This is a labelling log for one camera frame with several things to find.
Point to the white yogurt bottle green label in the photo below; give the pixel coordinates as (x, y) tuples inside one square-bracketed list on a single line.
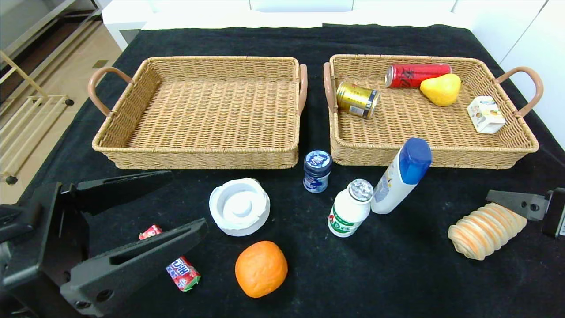
[(348, 216)]

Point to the striped spiral bread roll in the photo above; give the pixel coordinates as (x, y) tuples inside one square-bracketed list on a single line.
[(481, 232)]

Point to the yellow pear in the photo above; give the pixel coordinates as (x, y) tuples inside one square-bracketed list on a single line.
[(441, 90)]

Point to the red candy pack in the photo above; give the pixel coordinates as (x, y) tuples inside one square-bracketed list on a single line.
[(183, 274)]

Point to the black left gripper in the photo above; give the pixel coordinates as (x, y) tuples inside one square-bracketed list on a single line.
[(36, 240)]

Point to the red soda can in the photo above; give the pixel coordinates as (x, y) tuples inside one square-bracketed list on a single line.
[(410, 76)]

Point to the white lotion bottle blue cap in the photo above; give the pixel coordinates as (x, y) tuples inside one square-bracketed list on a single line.
[(393, 190)]

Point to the orange fruit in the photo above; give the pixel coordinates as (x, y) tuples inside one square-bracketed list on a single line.
[(261, 269)]

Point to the small blue lidded jar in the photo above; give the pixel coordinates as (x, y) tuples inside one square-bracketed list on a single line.
[(317, 174)]

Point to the white round ashtray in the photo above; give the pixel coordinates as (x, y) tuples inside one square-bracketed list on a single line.
[(238, 207)]

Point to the small white carton box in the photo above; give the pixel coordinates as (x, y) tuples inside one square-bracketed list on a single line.
[(485, 115)]

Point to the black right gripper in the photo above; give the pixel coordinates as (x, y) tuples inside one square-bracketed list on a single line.
[(555, 213)]

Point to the light wooden slatted rack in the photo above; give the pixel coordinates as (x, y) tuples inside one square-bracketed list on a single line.
[(31, 119)]

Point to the gold drink can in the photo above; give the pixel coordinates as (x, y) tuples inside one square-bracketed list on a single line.
[(355, 99)]

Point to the grey metal shelf unit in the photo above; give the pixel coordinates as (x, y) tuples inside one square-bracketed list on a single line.
[(26, 26)]

